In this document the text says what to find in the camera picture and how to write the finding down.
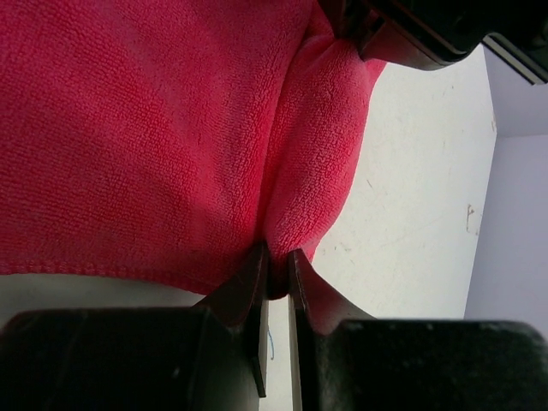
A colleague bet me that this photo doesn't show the red towel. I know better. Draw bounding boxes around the red towel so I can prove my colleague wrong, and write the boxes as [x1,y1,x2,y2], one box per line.
[1,1,385,299]

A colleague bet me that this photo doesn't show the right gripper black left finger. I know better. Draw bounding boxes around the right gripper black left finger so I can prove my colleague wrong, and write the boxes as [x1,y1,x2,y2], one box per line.
[1,245,270,410]

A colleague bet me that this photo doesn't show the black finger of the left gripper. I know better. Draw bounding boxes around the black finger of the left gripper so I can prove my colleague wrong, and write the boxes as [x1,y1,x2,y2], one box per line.
[319,1,547,71]

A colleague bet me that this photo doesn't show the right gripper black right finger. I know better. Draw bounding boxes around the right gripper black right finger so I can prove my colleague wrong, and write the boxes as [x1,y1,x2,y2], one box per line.
[288,251,547,411]

